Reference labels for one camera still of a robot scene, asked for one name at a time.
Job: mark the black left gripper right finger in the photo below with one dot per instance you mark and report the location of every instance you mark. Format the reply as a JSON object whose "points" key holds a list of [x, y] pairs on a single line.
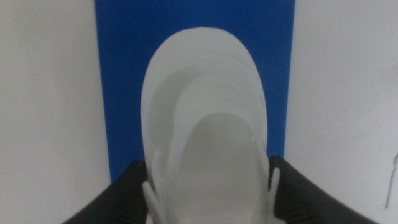
{"points": [[304, 199]]}

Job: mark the blue rectangular mat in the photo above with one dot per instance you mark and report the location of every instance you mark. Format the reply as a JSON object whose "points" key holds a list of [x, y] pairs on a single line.
{"points": [[124, 62]]}

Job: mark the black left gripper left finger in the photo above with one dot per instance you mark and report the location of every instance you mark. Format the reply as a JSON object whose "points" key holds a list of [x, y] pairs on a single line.
{"points": [[121, 199]]}

